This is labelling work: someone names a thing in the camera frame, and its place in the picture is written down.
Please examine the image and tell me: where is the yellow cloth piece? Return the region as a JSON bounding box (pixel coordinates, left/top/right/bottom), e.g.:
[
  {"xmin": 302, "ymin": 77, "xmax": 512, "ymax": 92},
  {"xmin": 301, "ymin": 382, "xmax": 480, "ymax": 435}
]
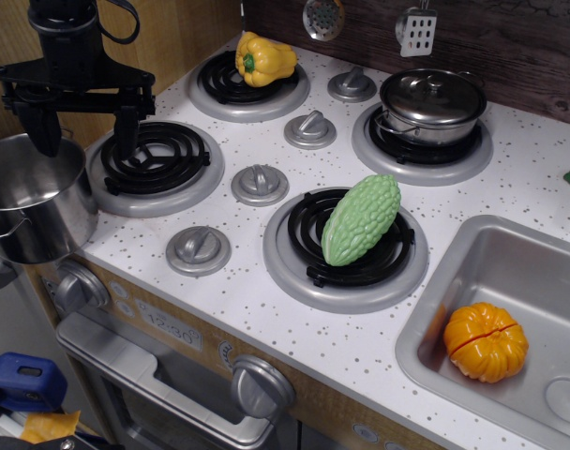
[{"xmin": 20, "ymin": 411, "xmax": 81, "ymax": 444}]

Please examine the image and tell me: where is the grey stove knob back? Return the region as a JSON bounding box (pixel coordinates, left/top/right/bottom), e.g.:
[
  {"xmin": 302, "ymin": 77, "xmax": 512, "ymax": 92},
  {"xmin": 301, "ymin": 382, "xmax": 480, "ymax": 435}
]
[{"xmin": 327, "ymin": 67, "xmax": 377, "ymax": 103}]

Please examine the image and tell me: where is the lidded stainless steel pot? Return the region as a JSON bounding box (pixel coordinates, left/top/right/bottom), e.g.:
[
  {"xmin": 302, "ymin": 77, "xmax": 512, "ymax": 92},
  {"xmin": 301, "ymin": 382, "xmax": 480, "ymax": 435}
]
[{"xmin": 374, "ymin": 68, "xmax": 488, "ymax": 145}]

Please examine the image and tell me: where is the back right stove burner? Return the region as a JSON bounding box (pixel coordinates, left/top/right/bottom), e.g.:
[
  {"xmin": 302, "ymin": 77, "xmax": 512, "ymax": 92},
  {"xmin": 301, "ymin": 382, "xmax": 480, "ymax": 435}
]
[{"xmin": 351, "ymin": 104, "xmax": 493, "ymax": 187}]

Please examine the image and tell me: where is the hanging slotted metal spatula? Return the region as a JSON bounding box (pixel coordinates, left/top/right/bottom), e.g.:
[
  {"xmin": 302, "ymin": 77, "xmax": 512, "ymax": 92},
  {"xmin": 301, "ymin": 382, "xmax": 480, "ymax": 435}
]
[{"xmin": 395, "ymin": 0, "xmax": 438, "ymax": 58}]

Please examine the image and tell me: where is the yellow toy bell pepper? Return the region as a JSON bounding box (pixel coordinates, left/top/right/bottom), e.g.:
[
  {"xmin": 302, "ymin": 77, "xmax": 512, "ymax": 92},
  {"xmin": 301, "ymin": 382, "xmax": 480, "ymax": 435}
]
[{"xmin": 235, "ymin": 32, "xmax": 298, "ymax": 88}]

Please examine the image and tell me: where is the front left stove burner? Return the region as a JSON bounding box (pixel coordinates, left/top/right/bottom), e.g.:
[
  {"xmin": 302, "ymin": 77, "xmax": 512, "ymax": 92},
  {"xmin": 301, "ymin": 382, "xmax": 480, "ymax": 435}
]
[{"xmin": 86, "ymin": 121, "xmax": 225, "ymax": 218}]

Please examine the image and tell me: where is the stove burner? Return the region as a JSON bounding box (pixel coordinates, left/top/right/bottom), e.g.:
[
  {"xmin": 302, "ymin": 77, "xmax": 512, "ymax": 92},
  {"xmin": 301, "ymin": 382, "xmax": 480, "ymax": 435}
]
[
  {"xmin": 86, "ymin": 121, "xmax": 225, "ymax": 218},
  {"xmin": 351, "ymin": 104, "xmax": 493, "ymax": 187},
  {"xmin": 262, "ymin": 188, "xmax": 428, "ymax": 314},
  {"xmin": 187, "ymin": 51, "xmax": 310, "ymax": 123}
]

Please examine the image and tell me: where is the oven clock display panel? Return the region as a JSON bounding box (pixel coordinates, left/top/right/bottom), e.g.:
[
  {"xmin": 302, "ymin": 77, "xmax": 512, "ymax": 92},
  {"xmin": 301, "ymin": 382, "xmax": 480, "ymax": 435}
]
[{"xmin": 135, "ymin": 299, "xmax": 203, "ymax": 352}]

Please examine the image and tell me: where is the oven dial knob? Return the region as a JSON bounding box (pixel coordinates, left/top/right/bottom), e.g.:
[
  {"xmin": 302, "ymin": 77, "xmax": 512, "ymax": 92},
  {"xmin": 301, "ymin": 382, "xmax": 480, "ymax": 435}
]
[
  {"xmin": 53, "ymin": 260, "xmax": 111, "ymax": 314},
  {"xmin": 231, "ymin": 354, "xmax": 296, "ymax": 420}
]

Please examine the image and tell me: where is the green toy bitter gourd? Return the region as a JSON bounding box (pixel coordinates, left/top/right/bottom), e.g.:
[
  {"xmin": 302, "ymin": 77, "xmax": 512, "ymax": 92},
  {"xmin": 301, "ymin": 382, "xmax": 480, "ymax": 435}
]
[{"xmin": 321, "ymin": 174, "xmax": 401, "ymax": 267}]

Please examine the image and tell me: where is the orange toy pumpkin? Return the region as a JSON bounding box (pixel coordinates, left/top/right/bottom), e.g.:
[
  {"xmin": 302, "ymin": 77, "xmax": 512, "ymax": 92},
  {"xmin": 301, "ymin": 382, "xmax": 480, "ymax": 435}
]
[{"xmin": 442, "ymin": 302, "xmax": 530, "ymax": 383}]

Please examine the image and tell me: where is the grey stove knob front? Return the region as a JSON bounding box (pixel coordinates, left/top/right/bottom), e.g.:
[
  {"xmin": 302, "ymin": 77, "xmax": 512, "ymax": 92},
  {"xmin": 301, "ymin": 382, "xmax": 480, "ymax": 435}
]
[{"xmin": 166, "ymin": 226, "xmax": 232, "ymax": 278}]

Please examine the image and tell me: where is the blue clamp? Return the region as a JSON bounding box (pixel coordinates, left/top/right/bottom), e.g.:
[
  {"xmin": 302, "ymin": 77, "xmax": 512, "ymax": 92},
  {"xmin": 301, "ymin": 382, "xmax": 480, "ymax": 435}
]
[{"xmin": 0, "ymin": 352, "xmax": 68, "ymax": 417}]

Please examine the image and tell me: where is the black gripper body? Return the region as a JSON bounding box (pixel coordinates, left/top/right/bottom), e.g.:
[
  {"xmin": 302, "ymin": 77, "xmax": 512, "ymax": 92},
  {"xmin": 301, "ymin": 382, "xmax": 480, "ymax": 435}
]
[{"xmin": 0, "ymin": 54, "xmax": 156, "ymax": 123}]

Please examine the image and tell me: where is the left oven dial knob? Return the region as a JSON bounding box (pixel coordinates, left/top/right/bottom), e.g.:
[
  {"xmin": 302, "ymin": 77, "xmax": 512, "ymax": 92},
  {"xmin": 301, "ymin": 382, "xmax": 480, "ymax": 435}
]
[{"xmin": 53, "ymin": 260, "xmax": 111, "ymax": 314}]

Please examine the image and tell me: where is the back left stove burner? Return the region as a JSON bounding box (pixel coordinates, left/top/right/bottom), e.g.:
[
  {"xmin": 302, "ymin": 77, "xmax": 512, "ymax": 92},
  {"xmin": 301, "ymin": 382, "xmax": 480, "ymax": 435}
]
[{"xmin": 187, "ymin": 51, "xmax": 310, "ymax": 123}]

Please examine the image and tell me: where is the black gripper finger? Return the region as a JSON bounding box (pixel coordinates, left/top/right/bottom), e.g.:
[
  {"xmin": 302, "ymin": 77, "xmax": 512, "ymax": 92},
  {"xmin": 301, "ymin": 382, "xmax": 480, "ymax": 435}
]
[
  {"xmin": 18, "ymin": 104, "xmax": 61, "ymax": 158},
  {"xmin": 113, "ymin": 105, "xmax": 140, "ymax": 160}
]

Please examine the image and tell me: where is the grey oven door handle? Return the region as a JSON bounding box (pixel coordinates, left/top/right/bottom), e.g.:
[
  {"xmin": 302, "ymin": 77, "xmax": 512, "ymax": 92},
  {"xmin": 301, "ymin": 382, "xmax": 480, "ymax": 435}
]
[{"xmin": 56, "ymin": 313, "xmax": 280, "ymax": 449}]

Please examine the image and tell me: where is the hanging metal strainer ladle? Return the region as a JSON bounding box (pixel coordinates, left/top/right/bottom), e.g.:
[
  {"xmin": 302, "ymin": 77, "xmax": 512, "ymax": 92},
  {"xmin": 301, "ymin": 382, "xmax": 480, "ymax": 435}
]
[{"xmin": 302, "ymin": 0, "xmax": 345, "ymax": 42}]

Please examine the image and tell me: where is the silver sink basin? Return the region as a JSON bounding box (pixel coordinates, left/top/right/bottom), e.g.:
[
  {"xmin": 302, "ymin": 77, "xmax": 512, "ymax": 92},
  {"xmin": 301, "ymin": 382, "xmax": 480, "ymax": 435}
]
[{"xmin": 396, "ymin": 216, "xmax": 570, "ymax": 449}]

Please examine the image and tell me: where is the front right stove burner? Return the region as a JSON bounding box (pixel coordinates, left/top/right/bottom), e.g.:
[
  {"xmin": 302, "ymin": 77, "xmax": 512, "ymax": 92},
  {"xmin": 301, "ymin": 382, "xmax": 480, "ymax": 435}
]
[{"xmin": 262, "ymin": 188, "xmax": 428, "ymax": 314}]

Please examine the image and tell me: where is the grey stove knob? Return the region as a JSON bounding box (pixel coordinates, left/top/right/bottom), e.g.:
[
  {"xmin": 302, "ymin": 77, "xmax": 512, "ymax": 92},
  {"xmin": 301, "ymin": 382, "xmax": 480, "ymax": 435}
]
[
  {"xmin": 283, "ymin": 111, "xmax": 337, "ymax": 150},
  {"xmin": 231, "ymin": 164, "xmax": 290, "ymax": 207},
  {"xmin": 327, "ymin": 67, "xmax": 377, "ymax": 103},
  {"xmin": 166, "ymin": 226, "xmax": 232, "ymax": 278}
]

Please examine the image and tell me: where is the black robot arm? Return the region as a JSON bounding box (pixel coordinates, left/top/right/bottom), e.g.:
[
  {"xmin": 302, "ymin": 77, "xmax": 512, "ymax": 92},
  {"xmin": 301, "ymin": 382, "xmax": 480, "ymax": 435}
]
[{"xmin": 0, "ymin": 1, "xmax": 156, "ymax": 160}]

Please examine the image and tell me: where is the right oven dial knob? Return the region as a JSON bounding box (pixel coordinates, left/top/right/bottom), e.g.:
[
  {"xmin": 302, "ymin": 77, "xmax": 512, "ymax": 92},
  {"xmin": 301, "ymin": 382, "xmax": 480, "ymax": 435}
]
[{"xmin": 231, "ymin": 354, "xmax": 296, "ymax": 420}]

